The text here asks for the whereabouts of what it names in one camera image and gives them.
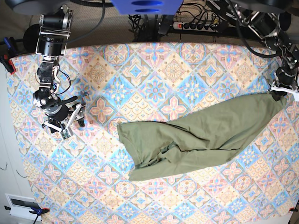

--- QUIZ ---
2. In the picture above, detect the black cylinder right background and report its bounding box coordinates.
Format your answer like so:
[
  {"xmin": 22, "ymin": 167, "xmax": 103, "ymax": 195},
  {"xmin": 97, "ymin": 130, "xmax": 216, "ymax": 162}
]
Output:
[{"xmin": 278, "ymin": 12, "xmax": 292, "ymax": 31}]

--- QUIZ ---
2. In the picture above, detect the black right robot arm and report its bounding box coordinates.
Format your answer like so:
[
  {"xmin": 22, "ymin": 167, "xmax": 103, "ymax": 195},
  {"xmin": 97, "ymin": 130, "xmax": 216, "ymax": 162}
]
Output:
[{"xmin": 33, "ymin": 6, "xmax": 85, "ymax": 140}]

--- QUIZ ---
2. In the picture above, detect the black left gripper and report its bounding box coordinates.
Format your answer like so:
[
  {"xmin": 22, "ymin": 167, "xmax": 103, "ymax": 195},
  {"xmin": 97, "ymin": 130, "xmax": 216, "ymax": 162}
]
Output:
[{"xmin": 271, "ymin": 91, "xmax": 287, "ymax": 102}]

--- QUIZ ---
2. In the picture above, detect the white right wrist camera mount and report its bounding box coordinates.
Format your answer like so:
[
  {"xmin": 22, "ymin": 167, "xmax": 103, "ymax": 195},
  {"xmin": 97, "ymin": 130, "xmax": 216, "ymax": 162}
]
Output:
[{"xmin": 42, "ymin": 103, "xmax": 86, "ymax": 140}]

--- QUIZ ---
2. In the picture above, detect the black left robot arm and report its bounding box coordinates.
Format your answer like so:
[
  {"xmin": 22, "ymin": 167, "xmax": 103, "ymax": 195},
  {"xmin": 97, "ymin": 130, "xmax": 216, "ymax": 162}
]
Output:
[{"xmin": 228, "ymin": 1, "xmax": 299, "ymax": 102}]

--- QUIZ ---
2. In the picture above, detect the white power strip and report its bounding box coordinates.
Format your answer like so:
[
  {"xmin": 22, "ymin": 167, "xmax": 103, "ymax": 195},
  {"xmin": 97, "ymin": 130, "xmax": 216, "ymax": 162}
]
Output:
[{"xmin": 172, "ymin": 22, "xmax": 216, "ymax": 32}]

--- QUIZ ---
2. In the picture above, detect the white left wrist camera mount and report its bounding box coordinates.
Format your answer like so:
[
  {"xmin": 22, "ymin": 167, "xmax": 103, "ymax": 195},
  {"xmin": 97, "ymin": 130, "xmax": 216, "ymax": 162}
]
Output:
[{"xmin": 269, "ymin": 80, "xmax": 299, "ymax": 102}]

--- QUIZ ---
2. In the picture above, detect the orange clamp lower right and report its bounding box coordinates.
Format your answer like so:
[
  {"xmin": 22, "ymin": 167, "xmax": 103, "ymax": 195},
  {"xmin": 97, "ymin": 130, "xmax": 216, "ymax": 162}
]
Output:
[{"xmin": 289, "ymin": 207, "xmax": 299, "ymax": 212}]

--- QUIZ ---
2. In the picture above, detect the black round stool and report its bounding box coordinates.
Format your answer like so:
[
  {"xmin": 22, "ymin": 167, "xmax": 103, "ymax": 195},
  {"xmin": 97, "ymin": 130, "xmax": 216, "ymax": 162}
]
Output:
[{"xmin": 23, "ymin": 24, "xmax": 40, "ymax": 53}]

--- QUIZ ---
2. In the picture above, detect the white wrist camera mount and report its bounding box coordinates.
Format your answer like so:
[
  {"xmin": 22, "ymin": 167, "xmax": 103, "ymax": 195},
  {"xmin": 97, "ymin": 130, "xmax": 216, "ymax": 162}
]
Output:
[
  {"xmin": 42, "ymin": 103, "xmax": 86, "ymax": 140},
  {"xmin": 269, "ymin": 80, "xmax": 299, "ymax": 102}
]

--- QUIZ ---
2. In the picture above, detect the blue orange clamp lower left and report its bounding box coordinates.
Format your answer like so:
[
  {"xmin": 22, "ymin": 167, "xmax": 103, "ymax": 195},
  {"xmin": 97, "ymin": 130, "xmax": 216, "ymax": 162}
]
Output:
[{"xmin": 4, "ymin": 206, "xmax": 50, "ymax": 224}]

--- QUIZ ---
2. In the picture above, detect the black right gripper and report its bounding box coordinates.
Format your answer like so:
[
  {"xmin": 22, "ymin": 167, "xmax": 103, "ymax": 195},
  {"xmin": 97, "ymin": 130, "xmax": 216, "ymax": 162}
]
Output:
[{"xmin": 45, "ymin": 105, "xmax": 85, "ymax": 133}]

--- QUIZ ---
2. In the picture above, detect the olive green t-shirt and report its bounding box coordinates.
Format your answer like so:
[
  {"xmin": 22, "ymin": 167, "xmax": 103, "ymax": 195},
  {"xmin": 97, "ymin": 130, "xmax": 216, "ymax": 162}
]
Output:
[{"xmin": 117, "ymin": 93, "xmax": 287, "ymax": 181}]

